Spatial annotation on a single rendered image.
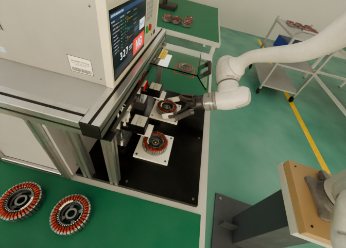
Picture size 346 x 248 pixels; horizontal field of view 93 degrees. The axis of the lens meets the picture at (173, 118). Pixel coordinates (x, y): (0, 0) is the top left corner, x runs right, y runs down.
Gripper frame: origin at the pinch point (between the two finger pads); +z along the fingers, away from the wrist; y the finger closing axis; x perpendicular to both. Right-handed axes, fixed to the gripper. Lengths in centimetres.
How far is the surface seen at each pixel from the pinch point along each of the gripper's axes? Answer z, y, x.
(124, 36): -9, 24, -43
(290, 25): -125, -233, 57
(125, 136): 10.0, 26.4, -8.1
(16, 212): 30, 60, -15
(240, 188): -31, -7, 110
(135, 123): 1.9, 26.3, -14.6
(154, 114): 6.0, 5.2, -1.0
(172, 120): -2.9, 6.6, 4.0
